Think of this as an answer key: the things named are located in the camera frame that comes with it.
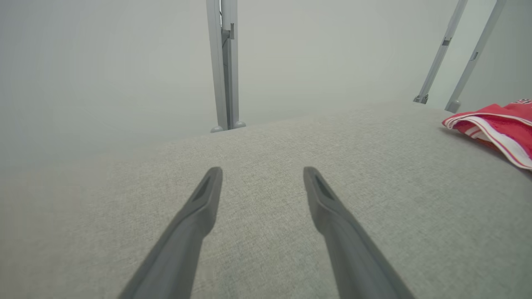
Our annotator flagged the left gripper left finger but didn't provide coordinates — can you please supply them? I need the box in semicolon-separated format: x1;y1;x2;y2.
118;167;223;299

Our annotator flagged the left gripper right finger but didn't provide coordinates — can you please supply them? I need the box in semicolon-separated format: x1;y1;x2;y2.
303;167;416;299

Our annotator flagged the grey metal partition post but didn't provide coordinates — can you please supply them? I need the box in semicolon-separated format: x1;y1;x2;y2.
445;0;507;113
206;0;246;133
414;0;468;104

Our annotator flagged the red white sleeveless jersey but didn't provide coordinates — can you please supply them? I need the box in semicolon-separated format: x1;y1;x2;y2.
442;98;532;171

